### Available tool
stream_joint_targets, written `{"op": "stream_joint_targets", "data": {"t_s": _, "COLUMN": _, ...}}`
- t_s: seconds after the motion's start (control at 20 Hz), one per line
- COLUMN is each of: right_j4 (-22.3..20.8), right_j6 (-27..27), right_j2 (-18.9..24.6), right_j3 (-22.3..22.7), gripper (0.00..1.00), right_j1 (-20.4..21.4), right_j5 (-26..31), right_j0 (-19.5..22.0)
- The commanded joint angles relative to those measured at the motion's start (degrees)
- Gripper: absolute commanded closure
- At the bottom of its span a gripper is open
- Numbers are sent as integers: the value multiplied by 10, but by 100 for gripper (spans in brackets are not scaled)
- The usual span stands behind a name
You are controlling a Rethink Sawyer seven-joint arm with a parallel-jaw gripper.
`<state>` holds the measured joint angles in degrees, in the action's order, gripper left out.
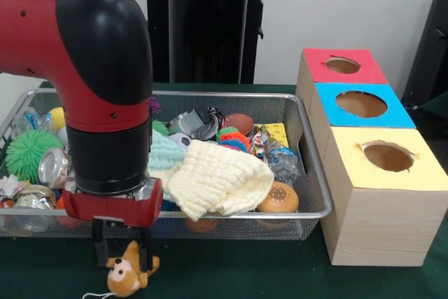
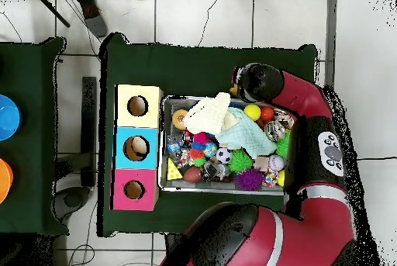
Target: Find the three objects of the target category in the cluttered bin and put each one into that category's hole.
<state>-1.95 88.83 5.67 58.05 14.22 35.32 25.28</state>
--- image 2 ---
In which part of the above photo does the black tripod leg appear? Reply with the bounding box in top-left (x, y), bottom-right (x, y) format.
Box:
top-left (32, 0), bottom-right (71, 28)

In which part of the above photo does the mint green cloth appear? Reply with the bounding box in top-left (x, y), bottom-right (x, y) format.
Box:
top-left (216, 106), bottom-right (278, 160)

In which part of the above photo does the black upright panel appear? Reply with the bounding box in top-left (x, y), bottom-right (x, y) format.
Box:
top-left (81, 76), bottom-right (98, 186)

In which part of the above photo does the orange ball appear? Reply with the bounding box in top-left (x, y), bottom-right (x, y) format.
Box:
top-left (259, 106), bottom-right (275, 123)

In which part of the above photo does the cream cloth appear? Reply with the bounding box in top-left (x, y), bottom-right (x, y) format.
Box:
top-left (183, 92), bottom-right (232, 136)

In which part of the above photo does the purple spiky ball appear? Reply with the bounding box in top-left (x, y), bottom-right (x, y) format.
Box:
top-left (233, 168), bottom-right (265, 192)

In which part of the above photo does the large yellow ball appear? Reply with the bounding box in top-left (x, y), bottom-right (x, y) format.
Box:
top-left (243, 103), bottom-right (262, 122)

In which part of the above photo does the silver mesh bin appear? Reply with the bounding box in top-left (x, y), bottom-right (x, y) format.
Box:
top-left (158, 95), bottom-right (299, 196)

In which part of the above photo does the wooden box with three holes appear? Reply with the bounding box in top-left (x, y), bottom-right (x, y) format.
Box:
top-left (109, 84), bottom-right (164, 212)

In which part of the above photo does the grey stand base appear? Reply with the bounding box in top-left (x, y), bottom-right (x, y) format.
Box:
top-left (52, 186), bottom-right (91, 220)

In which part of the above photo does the small soccer ball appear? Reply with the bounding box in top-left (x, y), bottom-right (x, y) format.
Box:
top-left (216, 147), bottom-right (233, 164)

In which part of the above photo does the yellow toy cheese wedge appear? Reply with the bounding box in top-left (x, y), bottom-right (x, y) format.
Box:
top-left (166, 157), bottom-right (184, 181)

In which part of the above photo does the dark green table cloth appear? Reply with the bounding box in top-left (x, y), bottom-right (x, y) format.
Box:
top-left (98, 32), bottom-right (319, 237)
top-left (0, 37), bottom-right (70, 237)

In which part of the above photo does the blue bowl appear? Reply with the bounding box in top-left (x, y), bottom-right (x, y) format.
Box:
top-left (0, 94), bottom-right (22, 142)

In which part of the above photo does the toy burger bun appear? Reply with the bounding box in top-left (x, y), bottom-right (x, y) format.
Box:
top-left (171, 108), bottom-right (188, 130)

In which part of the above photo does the brown toy football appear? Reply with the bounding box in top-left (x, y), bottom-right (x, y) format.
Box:
top-left (183, 166), bottom-right (203, 184)

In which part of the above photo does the large green spiky ball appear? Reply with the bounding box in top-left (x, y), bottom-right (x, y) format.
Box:
top-left (275, 132), bottom-right (291, 159)

